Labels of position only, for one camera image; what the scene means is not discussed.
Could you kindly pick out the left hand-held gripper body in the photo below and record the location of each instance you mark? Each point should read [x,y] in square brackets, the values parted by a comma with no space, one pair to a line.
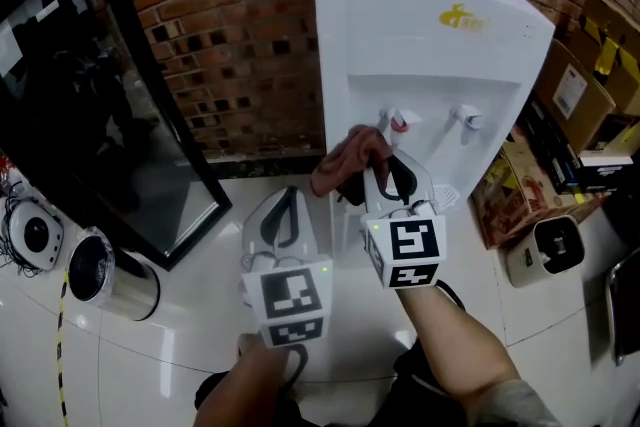
[295,300]

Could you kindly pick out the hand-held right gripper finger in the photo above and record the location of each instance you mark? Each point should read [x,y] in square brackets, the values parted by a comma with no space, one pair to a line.
[424,185]
[375,195]

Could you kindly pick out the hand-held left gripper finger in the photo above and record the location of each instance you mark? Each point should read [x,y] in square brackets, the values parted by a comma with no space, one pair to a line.
[306,240]
[254,240]

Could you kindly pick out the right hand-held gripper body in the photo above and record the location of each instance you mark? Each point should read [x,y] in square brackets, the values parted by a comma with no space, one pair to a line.
[410,250]

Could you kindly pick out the brown cloth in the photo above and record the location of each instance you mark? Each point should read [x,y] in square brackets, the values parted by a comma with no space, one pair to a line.
[350,155]

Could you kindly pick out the white water dispenser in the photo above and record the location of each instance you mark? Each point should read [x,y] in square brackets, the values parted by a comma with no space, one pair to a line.
[425,50]

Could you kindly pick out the person's left forearm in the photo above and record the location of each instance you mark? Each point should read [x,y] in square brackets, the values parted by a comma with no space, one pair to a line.
[245,390]

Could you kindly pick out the person's right forearm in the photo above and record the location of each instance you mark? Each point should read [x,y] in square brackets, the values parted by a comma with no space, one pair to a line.
[460,345]

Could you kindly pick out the person's left shoe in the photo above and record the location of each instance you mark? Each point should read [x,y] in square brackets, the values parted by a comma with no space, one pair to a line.
[248,344]

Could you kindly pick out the printed cardboard box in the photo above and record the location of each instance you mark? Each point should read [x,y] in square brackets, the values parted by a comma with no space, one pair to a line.
[515,195]

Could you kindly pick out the flat black box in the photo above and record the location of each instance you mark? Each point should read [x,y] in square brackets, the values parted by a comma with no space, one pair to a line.
[547,150]

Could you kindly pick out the white square waste bin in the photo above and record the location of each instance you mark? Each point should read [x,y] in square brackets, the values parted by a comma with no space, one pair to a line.
[545,255]

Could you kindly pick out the steel trash can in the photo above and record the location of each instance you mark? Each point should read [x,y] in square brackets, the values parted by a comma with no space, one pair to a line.
[115,280]

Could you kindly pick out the person's black shorts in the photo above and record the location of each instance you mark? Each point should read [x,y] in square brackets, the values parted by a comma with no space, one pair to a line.
[400,400]

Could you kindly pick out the cardboard box with white label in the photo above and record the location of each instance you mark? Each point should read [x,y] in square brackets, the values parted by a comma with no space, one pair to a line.
[575,100]

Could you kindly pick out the black box with white lid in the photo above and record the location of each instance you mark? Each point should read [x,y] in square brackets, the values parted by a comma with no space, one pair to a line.
[605,170]

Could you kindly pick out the person's beige shirt sleeve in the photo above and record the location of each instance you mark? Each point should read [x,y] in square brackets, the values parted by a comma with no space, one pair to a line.
[515,407]

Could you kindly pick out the black framed glass panel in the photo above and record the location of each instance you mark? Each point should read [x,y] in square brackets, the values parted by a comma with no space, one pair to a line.
[100,115]

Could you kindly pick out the white round device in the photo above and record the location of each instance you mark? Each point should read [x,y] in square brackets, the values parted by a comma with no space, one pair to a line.
[35,237]

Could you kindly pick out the metal framed chair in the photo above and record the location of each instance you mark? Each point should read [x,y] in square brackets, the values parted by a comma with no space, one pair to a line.
[625,305]

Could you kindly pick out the yellow and black striped tape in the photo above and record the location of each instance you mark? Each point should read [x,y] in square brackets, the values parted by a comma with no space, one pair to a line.
[61,350]

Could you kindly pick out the cardboard box with striped tape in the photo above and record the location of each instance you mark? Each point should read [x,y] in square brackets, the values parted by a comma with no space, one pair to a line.
[610,50]

